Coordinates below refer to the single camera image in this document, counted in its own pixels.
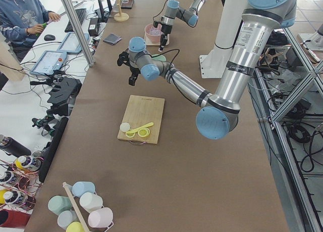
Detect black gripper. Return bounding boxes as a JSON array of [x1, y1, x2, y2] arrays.
[[159, 21, 173, 50], [128, 66, 140, 85]]

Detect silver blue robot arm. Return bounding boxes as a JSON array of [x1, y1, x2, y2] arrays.
[[153, 0, 206, 52], [129, 0, 297, 140]]

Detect clear ice cubes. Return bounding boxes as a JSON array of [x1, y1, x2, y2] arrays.
[[147, 26, 162, 36]]

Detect pink bowl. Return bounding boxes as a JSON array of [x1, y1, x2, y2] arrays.
[[144, 23, 163, 43]]

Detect mint green bowl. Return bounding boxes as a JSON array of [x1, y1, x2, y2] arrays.
[[151, 54, 167, 62]]

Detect yellow plastic spoon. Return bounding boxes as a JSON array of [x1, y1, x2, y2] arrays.
[[125, 122, 154, 134]]

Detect cream rectangular tray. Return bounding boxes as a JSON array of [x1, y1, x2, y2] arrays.
[[144, 31, 161, 46]]

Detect bamboo cutting board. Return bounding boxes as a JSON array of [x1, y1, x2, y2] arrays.
[[117, 95, 165, 144]]

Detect grey purple folded cloth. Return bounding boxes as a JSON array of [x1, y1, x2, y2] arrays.
[[103, 33, 122, 45]]

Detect wooden mug tree stand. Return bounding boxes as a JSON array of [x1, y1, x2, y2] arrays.
[[114, 0, 129, 22]]

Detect dark wooden tray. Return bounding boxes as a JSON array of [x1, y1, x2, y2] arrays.
[[121, 0, 134, 9]]

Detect lemon slice upper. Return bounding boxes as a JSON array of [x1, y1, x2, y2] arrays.
[[137, 127, 150, 137]]

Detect black power adapter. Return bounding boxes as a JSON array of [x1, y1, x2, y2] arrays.
[[88, 17, 100, 36]]

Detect blue teach pendant far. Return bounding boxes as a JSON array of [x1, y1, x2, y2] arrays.
[[57, 32, 81, 54]]

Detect blue teach pendant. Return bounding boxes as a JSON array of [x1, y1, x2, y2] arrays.
[[29, 51, 67, 76], [57, 32, 81, 54]]

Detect black keyboard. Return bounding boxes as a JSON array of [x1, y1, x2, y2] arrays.
[[64, 8, 87, 33]]

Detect blue teach pendant near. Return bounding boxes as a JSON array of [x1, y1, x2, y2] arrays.
[[29, 51, 67, 76]]

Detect black bar on table edge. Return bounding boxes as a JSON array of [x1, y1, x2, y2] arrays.
[[38, 117, 69, 183]]

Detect black computer mouse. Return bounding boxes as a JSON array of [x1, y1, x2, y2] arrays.
[[43, 34, 56, 41]]

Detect blue plastic cup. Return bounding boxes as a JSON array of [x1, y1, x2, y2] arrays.
[[72, 181, 95, 197]]

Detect person in blue hoodie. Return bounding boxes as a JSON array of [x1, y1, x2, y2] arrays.
[[1, 0, 61, 48]]

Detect wooden cup rack rod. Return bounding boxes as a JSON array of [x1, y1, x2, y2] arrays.
[[62, 181, 90, 232]]

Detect white plastic cup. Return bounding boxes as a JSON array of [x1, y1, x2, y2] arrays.
[[79, 192, 103, 213]]

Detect yellow paint bottle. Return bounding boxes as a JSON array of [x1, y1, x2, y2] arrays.
[[15, 156, 42, 172]]

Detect black thermos bottle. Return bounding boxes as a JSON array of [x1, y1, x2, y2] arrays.
[[1, 134, 31, 157]]

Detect pink plastic cup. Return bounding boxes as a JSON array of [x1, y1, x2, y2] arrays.
[[88, 207, 114, 228]]

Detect green plastic cup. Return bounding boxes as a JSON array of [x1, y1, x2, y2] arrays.
[[47, 196, 72, 215]]

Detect grey plastic cup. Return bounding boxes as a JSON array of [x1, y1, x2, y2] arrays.
[[57, 210, 79, 229]]

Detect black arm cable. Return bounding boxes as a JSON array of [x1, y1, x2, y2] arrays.
[[150, 48, 218, 109]]

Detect white camera post base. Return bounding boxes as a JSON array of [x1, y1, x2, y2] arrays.
[[199, 0, 247, 78]]

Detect aluminium frame post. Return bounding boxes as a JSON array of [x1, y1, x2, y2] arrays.
[[61, 0, 94, 67]]

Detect copper wire bottle rack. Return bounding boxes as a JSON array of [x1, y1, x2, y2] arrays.
[[1, 155, 44, 212]]

